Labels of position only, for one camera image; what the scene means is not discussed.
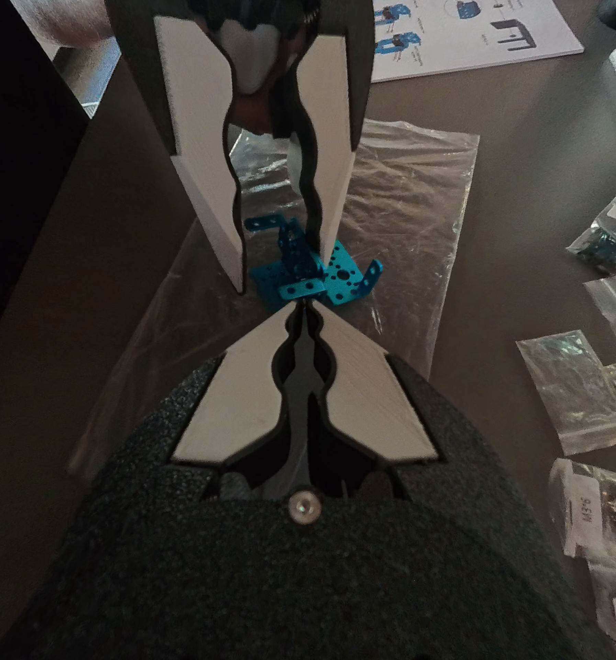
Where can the open instruction manual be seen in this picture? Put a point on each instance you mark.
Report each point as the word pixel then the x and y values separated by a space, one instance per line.
pixel 468 41

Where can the group of small hardware bags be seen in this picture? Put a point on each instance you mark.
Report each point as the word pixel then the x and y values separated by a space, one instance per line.
pixel 586 402

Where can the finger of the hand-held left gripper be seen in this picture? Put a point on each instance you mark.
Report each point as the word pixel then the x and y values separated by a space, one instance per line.
pixel 194 103
pixel 331 129

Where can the clear plastic bag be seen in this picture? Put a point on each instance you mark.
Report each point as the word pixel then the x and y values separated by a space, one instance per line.
pixel 416 206

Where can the person's left hand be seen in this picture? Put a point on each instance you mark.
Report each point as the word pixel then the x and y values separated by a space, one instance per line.
pixel 253 116

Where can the person's left forearm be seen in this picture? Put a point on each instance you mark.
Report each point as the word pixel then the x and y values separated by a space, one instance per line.
pixel 65 20

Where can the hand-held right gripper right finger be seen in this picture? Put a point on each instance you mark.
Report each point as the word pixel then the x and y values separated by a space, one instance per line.
pixel 380 407

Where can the blue metal bracket assembly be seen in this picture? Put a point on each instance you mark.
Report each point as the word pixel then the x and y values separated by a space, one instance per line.
pixel 339 273

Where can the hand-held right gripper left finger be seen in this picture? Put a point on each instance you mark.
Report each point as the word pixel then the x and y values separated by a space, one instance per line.
pixel 225 412

